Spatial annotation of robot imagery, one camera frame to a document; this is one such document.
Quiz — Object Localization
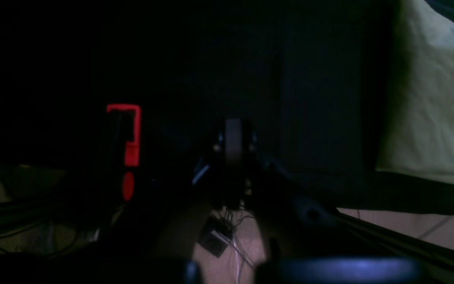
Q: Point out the red clamp right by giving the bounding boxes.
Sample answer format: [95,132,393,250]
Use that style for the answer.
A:
[107,104,141,202]

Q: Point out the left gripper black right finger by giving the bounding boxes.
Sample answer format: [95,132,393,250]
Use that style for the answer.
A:
[241,118,421,284]

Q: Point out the green T-shirt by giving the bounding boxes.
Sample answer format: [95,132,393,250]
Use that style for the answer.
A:
[376,0,454,185]

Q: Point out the black table cloth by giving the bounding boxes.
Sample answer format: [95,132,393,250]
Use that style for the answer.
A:
[0,0,454,215]

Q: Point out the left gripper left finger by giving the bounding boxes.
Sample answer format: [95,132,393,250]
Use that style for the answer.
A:
[140,118,243,284]

